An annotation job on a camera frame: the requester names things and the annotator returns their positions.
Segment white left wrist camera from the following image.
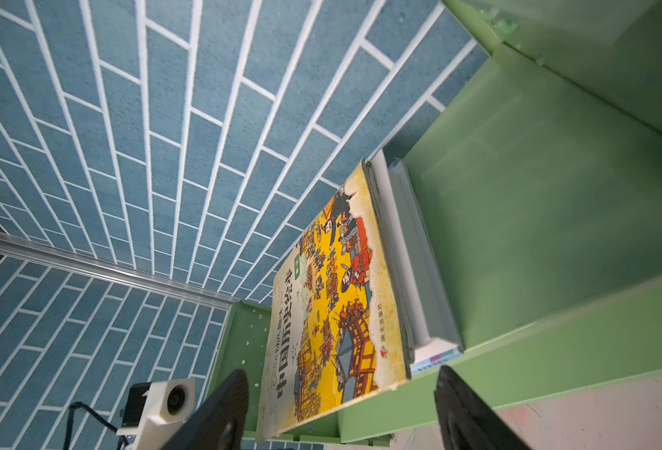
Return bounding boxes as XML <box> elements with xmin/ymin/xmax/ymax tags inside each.
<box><xmin>115</xmin><ymin>378</ymin><xmax>196</xmax><ymax>449</ymax></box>

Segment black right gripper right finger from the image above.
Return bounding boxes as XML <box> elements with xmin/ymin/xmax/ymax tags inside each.
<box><xmin>434</xmin><ymin>366</ymin><xmax>530</xmax><ymax>450</ymax></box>

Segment green shelf rack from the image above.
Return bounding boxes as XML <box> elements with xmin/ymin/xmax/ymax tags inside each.
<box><xmin>203</xmin><ymin>0</ymin><xmax>662</xmax><ymax>448</ymax></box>

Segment metal corner frame post left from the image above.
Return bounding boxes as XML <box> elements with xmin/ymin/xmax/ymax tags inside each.
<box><xmin>0</xmin><ymin>232</ymin><xmax>239</xmax><ymax>309</ymax></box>

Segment white book brown stripes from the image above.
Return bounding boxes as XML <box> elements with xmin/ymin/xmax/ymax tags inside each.
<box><xmin>377</xmin><ymin>151</ymin><xmax>464</xmax><ymax>364</ymax></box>

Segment blue galaxy cover book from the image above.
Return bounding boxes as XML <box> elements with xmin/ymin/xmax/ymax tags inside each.
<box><xmin>411</xmin><ymin>349</ymin><xmax>462</xmax><ymax>376</ymax></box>

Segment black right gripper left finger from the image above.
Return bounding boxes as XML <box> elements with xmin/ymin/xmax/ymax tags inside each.
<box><xmin>162</xmin><ymin>369</ymin><xmax>250</xmax><ymax>450</ymax></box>

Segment yellow illustrated history book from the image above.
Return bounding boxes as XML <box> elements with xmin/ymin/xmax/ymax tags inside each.
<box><xmin>256</xmin><ymin>160</ymin><xmax>414</xmax><ymax>441</ymax></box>

